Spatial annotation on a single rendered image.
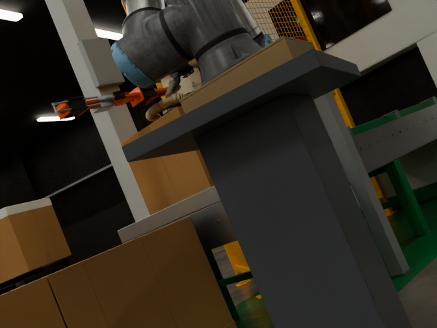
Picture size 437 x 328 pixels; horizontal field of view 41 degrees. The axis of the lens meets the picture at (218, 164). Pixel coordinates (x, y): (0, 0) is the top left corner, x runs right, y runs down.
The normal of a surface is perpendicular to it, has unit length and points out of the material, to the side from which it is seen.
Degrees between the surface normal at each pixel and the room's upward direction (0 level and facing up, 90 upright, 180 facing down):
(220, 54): 73
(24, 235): 90
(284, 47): 90
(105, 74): 90
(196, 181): 90
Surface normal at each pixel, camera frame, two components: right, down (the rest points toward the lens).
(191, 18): -0.33, 0.17
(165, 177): -0.64, 0.22
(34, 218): 0.84, -0.39
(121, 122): 0.66, -0.33
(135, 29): -0.50, -0.49
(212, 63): -0.63, -0.10
